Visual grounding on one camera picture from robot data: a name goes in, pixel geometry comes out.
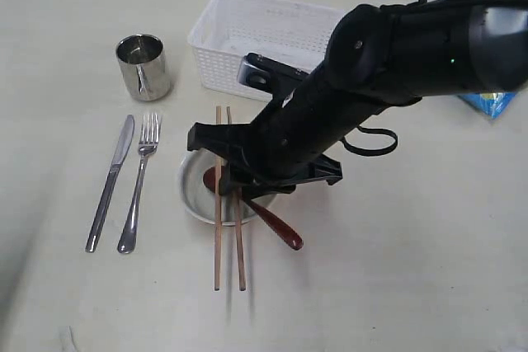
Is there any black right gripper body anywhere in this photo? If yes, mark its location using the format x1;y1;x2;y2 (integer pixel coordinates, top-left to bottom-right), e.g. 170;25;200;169
187;78;384;187

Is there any white ceramic bowl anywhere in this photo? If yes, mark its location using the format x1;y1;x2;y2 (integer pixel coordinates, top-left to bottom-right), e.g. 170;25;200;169
177;150;276;227

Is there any dark wooden spoon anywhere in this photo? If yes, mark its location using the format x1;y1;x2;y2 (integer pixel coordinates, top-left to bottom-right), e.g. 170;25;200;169
202;167;304;251

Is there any wooden chopstick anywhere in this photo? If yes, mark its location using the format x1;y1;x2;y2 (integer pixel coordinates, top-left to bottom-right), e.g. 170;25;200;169
225;106;248;291
213;106;224;290

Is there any silver fork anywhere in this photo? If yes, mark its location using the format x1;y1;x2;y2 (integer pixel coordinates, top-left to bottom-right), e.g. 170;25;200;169
117;111;161;254

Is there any stainless steel cup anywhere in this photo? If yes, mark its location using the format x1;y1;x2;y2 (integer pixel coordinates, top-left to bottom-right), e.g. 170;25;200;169
115;34;172;101

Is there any silver table knife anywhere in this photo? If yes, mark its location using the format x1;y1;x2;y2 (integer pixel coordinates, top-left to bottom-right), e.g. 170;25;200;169
85;115;134;253

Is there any blue chips snack bag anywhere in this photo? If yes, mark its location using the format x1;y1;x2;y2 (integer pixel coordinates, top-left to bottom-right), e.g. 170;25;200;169
458;92;516;120

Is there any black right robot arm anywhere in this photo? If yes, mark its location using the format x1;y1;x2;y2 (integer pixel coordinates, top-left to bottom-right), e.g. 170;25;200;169
187;0;527;199

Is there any white perforated plastic basket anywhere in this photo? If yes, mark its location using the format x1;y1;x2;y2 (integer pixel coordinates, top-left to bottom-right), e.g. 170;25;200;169
187;0;346;101

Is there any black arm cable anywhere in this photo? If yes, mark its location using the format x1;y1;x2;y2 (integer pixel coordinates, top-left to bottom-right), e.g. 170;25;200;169
340;124;399;157

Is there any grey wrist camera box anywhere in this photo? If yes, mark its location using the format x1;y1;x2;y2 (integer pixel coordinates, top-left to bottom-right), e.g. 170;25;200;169
237;53;309;96

